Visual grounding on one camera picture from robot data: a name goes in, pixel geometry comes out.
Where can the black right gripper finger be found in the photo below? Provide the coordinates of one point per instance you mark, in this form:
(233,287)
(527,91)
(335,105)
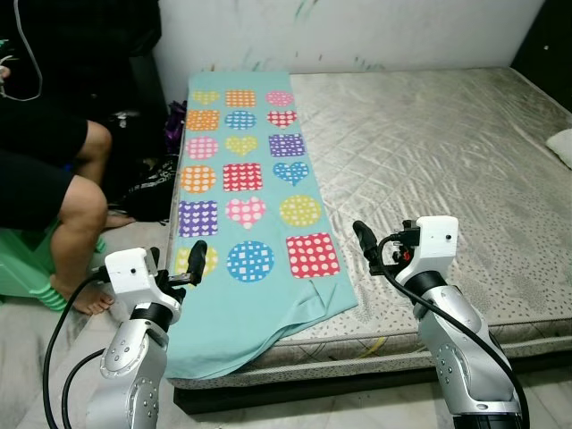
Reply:
(366,241)

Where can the white pillow with grey lettering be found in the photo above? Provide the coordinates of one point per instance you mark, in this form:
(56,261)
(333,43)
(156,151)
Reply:
(561,147)

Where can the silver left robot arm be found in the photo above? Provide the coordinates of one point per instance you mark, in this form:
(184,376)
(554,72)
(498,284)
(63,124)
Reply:
(130,375)

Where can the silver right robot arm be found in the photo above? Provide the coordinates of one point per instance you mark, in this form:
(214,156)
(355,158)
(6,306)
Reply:
(465,357)

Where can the teal blanket with colourful shapes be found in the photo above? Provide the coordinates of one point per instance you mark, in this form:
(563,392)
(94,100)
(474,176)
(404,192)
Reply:
(259,304)

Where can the beige quilted mattress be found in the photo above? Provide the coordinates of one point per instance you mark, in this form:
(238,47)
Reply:
(429,152)

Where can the green plastic stool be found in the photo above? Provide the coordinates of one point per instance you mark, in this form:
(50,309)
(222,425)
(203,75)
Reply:
(22,264)

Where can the grey bed base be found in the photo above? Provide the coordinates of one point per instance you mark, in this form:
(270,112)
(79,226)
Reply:
(357,380)

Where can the purple bag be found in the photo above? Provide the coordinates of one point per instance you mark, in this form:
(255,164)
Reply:
(174,121)

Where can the seated person in black shorts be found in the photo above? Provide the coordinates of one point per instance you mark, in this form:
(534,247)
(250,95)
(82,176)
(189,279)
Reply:
(54,152)

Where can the black tufted headboard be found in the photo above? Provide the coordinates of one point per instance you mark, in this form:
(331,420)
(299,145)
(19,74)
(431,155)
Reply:
(547,45)

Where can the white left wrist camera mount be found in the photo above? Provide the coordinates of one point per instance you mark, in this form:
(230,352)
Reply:
(130,275)

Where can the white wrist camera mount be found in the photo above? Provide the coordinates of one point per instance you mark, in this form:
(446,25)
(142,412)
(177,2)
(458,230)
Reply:
(436,243)
(130,275)

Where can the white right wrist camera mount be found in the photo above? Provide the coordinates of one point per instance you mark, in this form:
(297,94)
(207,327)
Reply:
(436,243)

